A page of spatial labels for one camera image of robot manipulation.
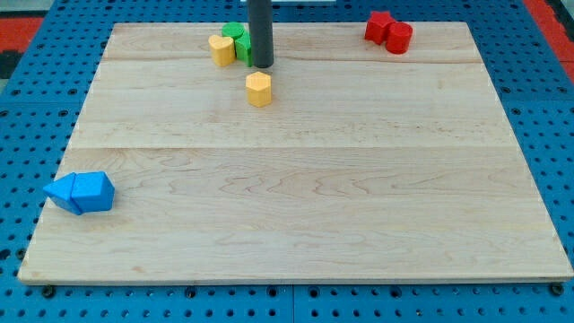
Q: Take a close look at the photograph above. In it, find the green star block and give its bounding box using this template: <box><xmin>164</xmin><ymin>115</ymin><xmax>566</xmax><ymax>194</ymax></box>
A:
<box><xmin>235</xmin><ymin>31</ymin><xmax>253</xmax><ymax>66</ymax></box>

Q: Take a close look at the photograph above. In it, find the yellow heart block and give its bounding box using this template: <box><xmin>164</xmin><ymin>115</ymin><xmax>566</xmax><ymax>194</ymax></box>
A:
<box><xmin>208</xmin><ymin>35</ymin><xmax>236</xmax><ymax>66</ymax></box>

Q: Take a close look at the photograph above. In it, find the red star block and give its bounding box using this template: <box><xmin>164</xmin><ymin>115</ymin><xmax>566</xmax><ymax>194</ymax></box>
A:
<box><xmin>364</xmin><ymin>11</ymin><xmax>396</xmax><ymax>45</ymax></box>

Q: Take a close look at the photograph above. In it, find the light wooden board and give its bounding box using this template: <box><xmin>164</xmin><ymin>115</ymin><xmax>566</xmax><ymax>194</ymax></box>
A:
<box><xmin>18</xmin><ymin>22</ymin><xmax>573</xmax><ymax>285</ymax></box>

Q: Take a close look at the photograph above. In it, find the yellow hexagon block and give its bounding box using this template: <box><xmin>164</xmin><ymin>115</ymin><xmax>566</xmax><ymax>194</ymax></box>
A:
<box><xmin>246</xmin><ymin>72</ymin><xmax>273</xmax><ymax>108</ymax></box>

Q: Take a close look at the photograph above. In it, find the green cylinder block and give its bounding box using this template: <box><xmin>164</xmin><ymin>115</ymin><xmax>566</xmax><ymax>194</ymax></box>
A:
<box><xmin>222</xmin><ymin>22</ymin><xmax>245</xmax><ymax>40</ymax></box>

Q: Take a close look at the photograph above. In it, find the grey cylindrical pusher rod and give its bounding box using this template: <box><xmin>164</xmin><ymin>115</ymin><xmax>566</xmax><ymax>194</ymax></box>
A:
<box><xmin>247</xmin><ymin>0</ymin><xmax>274</xmax><ymax>68</ymax></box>

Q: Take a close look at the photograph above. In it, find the red cylinder block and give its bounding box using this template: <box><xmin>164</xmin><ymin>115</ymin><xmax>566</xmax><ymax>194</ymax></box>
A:
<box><xmin>386</xmin><ymin>22</ymin><xmax>413</xmax><ymax>54</ymax></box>

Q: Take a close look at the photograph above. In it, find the blue pentagon block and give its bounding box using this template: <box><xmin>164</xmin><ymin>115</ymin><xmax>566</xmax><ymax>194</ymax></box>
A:
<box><xmin>71</xmin><ymin>171</ymin><xmax>115</xmax><ymax>214</ymax></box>

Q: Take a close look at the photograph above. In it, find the blue triangle block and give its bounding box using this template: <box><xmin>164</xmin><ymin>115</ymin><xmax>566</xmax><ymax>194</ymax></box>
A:
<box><xmin>43</xmin><ymin>172</ymin><xmax>83</xmax><ymax>215</ymax></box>

